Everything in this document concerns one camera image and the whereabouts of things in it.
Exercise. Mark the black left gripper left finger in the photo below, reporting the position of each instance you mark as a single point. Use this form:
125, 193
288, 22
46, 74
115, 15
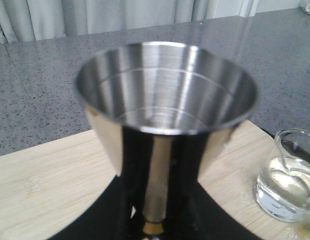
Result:
106, 219

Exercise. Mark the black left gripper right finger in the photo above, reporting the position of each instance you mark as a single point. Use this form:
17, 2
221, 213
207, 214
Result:
214, 215

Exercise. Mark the glass beaker with clear liquid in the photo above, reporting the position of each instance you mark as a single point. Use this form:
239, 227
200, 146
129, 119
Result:
282, 188

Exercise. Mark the steel double jigger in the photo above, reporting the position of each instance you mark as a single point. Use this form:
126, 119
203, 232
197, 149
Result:
163, 112

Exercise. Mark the wooden cutting board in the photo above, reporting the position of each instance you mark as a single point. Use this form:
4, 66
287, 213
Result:
44, 188

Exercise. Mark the grey curtain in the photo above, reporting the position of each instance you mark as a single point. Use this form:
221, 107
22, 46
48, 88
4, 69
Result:
33, 20

